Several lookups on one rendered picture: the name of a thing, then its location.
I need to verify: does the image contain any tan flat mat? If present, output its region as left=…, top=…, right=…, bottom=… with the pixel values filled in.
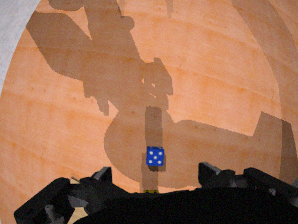
left=67, top=178, right=88, bottom=224

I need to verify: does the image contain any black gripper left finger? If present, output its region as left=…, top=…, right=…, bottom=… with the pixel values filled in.
left=14, top=167, right=150, bottom=224

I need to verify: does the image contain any blue die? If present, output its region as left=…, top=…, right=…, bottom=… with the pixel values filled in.
left=146, top=146, right=165, bottom=166

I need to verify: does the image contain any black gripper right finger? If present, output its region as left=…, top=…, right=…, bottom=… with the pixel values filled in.
left=195, top=162, right=298, bottom=207

